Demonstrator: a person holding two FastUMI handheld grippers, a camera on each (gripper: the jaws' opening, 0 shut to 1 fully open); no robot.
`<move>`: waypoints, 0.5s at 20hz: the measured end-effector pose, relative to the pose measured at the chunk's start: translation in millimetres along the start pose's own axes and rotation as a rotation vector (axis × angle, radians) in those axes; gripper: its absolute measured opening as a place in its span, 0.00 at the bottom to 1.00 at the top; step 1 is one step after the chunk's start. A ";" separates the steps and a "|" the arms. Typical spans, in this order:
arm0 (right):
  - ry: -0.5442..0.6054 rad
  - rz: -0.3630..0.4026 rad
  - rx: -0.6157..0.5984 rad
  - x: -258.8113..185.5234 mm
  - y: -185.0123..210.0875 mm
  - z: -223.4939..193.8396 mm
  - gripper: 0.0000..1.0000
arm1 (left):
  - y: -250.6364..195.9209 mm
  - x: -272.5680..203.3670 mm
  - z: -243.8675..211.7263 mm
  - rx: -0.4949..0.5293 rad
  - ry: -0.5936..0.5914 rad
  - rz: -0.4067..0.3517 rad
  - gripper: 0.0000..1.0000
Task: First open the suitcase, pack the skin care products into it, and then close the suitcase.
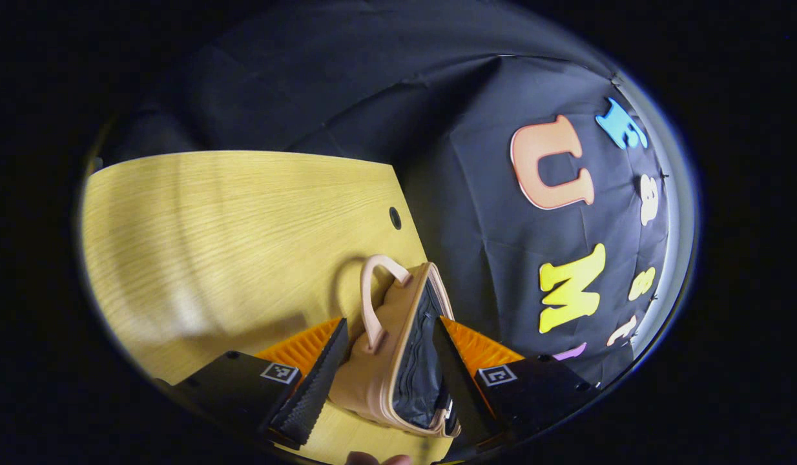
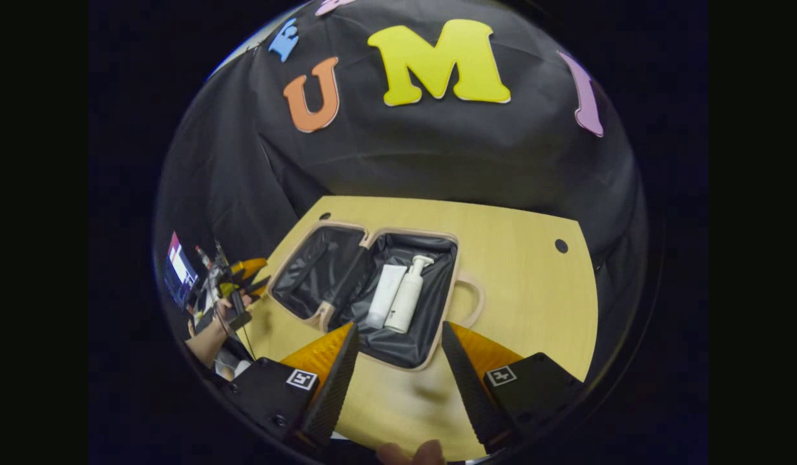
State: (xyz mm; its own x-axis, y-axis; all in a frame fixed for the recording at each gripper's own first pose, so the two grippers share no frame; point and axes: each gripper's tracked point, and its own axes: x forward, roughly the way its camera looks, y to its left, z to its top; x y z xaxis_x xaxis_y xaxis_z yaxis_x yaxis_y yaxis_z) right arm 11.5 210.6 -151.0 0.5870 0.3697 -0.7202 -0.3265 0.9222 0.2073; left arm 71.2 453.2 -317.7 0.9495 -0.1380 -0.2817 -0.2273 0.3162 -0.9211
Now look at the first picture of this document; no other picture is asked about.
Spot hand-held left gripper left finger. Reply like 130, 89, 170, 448
172, 315, 350, 451

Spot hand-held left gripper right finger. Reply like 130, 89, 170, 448
432, 315, 601, 460

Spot pink suitcase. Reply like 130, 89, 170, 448
327, 254, 462, 439

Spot black backdrop cloth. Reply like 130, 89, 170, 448
88, 0, 696, 388

